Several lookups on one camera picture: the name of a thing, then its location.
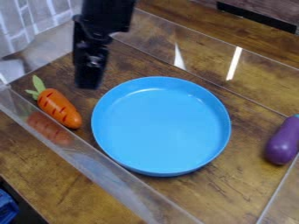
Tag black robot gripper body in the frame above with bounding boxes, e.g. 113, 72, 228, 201
71, 0, 138, 45

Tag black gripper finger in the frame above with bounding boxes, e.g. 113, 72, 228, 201
73, 43, 109, 90

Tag orange toy carrot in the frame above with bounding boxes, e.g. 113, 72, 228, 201
25, 75, 81, 129

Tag blue round tray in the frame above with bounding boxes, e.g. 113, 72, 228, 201
91, 77, 231, 177

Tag blue object at corner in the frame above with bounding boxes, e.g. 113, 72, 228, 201
0, 189, 19, 224

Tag purple toy eggplant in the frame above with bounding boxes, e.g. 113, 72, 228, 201
266, 114, 299, 165

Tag clear acrylic enclosure wall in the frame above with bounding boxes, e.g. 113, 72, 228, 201
0, 0, 299, 224

